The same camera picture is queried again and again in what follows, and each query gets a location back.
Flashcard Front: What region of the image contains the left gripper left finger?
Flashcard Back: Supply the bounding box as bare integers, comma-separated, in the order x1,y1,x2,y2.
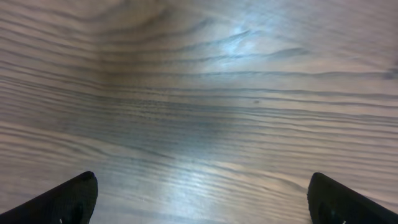
1,171,98,224

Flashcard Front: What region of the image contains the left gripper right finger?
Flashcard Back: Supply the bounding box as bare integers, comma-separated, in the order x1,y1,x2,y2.
307,172,397,224

